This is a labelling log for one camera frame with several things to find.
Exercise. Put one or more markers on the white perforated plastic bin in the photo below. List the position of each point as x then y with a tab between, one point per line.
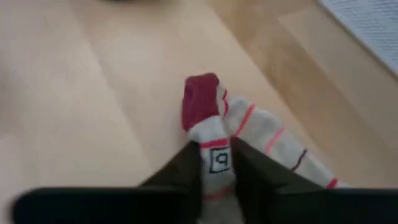
373	25

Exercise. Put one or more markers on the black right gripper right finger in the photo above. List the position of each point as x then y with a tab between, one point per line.
258	180

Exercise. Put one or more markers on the cream red-striped sock pair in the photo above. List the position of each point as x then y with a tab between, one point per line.
214	133

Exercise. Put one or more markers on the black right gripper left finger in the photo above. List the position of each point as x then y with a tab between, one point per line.
189	174

